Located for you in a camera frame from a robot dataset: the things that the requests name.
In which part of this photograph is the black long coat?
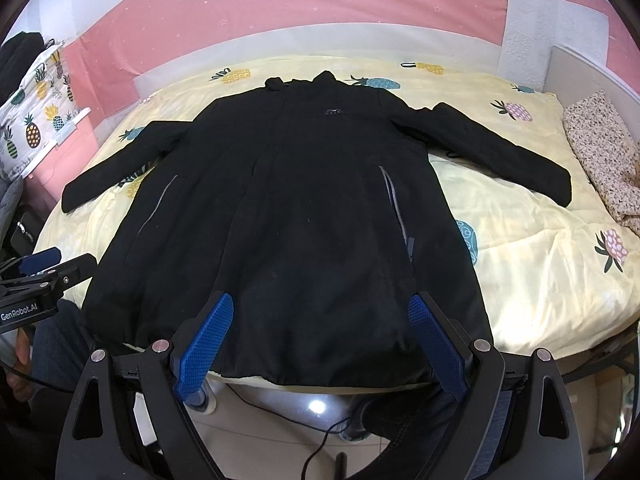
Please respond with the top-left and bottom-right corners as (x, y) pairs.
(61, 72), (572, 389)

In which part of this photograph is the person left hand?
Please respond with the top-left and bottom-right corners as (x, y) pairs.
(6, 328), (34, 402)

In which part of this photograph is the yellow pineapple print bed quilt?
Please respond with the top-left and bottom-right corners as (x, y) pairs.
(37, 56), (639, 359)

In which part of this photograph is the pineapple print white curtain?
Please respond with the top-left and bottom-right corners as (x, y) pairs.
(1, 44), (90, 182)

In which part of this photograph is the speckled floral pillow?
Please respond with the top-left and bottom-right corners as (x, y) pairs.
(563, 90), (639, 235)

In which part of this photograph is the grey bed headboard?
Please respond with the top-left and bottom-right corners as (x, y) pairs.
(544, 46), (640, 139)

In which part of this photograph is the black floor cable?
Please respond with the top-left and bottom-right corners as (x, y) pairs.
(224, 383), (362, 480)

